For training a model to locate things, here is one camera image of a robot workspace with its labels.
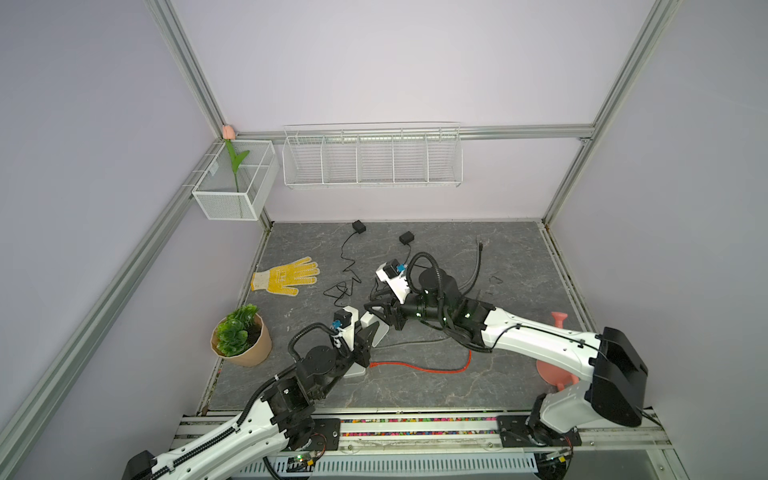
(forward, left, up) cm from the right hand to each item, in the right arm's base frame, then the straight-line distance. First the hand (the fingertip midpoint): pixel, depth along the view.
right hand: (367, 304), depth 70 cm
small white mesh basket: (+38, +41, +8) cm, 56 cm away
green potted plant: (-4, +33, -10) cm, 35 cm away
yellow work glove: (+23, +35, -24) cm, 48 cm away
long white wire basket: (+52, +2, +7) cm, 53 cm away
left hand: (-2, -1, -6) cm, 7 cm away
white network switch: (-8, +5, -23) cm, 25 cm away
